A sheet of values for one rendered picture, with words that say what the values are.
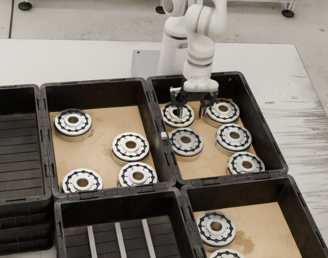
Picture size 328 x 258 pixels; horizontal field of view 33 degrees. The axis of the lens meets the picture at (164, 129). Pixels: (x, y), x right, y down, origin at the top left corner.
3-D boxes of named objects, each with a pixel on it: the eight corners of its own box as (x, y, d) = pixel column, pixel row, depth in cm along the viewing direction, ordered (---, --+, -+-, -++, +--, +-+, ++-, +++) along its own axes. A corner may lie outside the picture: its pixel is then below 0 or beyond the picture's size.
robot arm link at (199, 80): (184, 92, 145) (186, 73, 141) (178, 65, 153) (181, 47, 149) (218, 92, 146) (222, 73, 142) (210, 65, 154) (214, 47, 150)
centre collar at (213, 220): (203, 220, 138) (203, 219, 137) (221, 217, 139) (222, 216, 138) (209, 237, 134) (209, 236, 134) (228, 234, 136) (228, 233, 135)
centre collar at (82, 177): (70, 178, 142) (70, 176, 141) (89, 174, 143) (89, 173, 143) (75, 193, 139) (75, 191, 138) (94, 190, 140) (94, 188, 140)
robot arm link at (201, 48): (176, 61, 146) (208, 70, 144) (183, 10, 135) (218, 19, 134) (184, 46, 151) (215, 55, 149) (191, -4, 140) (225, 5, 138)
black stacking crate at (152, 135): (41, 113, 163) (39, 85, 155) (140, 106, 170) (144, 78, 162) (54, 227, 137) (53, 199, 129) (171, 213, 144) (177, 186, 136)
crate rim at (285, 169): (144, 82, 163) (144, 76, 162) (240, 76, 171) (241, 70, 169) (177, 191, 137) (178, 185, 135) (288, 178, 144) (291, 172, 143)
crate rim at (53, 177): (39, 89, 156) (39, 83, 154) (144, 82, 163) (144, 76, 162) (53, 205, 130) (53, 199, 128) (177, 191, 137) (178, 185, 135)
